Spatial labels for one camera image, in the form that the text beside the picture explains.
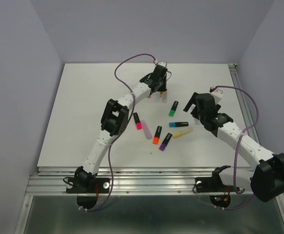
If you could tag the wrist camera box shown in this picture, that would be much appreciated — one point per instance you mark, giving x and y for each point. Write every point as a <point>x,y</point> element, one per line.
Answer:
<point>162,63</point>
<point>217,94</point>

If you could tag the pastel lilac highlighter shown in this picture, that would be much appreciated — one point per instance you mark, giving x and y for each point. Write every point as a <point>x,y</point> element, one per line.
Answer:
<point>146,129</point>

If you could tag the blue black highlighter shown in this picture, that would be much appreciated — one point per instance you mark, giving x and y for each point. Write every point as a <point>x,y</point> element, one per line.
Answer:
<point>178,124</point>

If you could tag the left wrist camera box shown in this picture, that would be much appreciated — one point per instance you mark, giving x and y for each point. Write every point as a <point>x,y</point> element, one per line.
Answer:
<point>162,63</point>

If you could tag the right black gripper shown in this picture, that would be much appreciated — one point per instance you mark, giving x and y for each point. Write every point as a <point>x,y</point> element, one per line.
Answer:
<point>192,100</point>

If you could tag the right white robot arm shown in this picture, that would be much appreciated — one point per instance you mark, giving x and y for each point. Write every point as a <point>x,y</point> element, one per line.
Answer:
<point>265,179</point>

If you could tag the purple black highlighter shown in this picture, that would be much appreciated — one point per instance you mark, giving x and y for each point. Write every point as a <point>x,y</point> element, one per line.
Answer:
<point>165,142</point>

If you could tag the pastel yellow highlighter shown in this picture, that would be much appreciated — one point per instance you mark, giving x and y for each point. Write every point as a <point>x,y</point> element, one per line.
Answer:
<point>182,133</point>

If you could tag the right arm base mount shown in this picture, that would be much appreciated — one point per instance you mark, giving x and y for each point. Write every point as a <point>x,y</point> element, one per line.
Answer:
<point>220,181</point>

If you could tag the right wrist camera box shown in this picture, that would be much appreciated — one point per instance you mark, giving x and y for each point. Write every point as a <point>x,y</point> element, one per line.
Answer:
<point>217,94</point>

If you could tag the orange black highlighter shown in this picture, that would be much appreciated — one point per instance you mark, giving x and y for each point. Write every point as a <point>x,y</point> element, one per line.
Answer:
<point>157,135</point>

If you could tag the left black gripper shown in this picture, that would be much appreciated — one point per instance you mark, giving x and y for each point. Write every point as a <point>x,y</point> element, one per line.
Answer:
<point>162,88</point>

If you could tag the pink black highlighter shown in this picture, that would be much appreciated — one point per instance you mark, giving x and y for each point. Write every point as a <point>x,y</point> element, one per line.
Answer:
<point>137,121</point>

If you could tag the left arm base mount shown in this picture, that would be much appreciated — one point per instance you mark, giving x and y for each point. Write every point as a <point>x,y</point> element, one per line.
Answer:
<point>91,197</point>

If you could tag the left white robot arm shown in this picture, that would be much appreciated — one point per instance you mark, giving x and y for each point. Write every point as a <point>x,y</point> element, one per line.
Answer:
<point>114,122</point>

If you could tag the aluminium front rail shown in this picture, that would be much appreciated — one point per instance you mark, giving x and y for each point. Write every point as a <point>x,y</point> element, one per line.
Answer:
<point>122,181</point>

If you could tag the green black highlighter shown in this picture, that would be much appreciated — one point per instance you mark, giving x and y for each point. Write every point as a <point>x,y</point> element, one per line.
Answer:
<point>173,108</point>

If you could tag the clear orange-tip highlighter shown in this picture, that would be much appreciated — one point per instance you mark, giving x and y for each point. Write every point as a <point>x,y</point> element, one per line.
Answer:
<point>164,98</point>

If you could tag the aluminium rail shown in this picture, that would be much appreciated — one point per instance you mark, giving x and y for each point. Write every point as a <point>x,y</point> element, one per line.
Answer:
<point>122,181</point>
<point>242,98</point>

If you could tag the aluminium right rail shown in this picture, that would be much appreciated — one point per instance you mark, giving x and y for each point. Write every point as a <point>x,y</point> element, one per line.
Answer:
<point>242,98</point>

